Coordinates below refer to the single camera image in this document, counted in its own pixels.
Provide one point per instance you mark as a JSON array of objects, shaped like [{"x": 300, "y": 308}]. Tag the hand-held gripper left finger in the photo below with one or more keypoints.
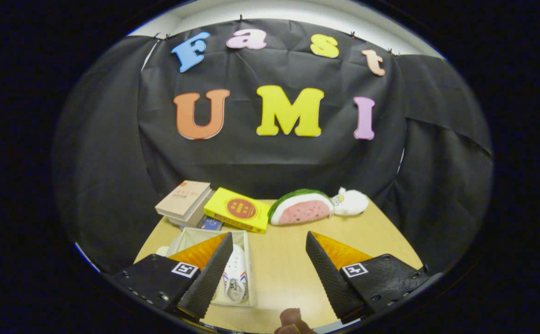
[{"x": 207, "y": 280}]

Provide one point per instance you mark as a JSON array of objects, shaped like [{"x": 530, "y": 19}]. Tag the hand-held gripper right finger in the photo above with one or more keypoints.
[{"x": 330, "y": 280}]

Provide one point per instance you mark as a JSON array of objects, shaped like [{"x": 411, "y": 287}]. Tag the watermelon slice plush toy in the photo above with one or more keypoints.
[{"x": 301, "y": 211}]

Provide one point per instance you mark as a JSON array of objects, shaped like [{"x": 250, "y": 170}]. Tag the beige fabric storage box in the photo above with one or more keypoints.
[{"x": 246, "y": 250}]

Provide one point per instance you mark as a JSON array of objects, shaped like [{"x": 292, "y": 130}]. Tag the blue book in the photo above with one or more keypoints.
[{"x": 210, "y": 224}]

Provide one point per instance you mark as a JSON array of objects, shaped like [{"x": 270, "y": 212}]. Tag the white plush toy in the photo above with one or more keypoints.
[{"x": 351, "y": 202}]

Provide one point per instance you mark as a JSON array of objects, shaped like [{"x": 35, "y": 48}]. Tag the beige book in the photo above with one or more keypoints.
[{"x": 182, "y": 198}]

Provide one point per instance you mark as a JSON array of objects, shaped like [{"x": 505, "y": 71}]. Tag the white canvas shoe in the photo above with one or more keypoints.
[{"x": 236, "y": 273}]

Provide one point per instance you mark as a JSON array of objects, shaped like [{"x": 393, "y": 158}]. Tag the yellow book with red circle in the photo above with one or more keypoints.
[{"x": 239, "y": 208}]

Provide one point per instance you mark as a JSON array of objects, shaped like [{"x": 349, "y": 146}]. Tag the grey book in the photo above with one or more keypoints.
[{"x": 200, "y": 213}]

